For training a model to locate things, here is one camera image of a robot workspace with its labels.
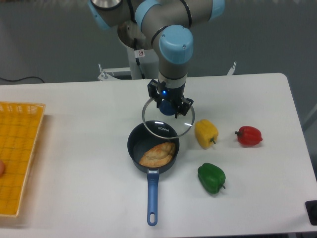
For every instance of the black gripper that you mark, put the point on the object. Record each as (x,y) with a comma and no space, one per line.
(172,91)

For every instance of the dark blue saucepan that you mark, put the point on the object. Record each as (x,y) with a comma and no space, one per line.
(140,141)

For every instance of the baked pastry turnover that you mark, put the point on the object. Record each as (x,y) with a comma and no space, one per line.
(159,155)

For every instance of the black device at table edge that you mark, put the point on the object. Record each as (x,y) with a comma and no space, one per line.
(311,207)

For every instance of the red bell pepper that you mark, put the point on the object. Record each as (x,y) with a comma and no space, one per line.
(249,136)

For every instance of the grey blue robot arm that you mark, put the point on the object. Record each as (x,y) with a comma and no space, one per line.
(166,26)

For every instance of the glass lid blue knob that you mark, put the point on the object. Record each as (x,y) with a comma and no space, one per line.
(168,124)

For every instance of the yellow woven basket tray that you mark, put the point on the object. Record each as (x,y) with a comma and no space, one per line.
(20,124)

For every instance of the green bell pepper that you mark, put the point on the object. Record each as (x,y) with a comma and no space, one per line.
(211,177)

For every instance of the white metal base frame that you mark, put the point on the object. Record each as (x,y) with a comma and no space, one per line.
(114,74)

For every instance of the yellow bell pepper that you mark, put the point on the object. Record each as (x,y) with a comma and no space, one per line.
(206,133)

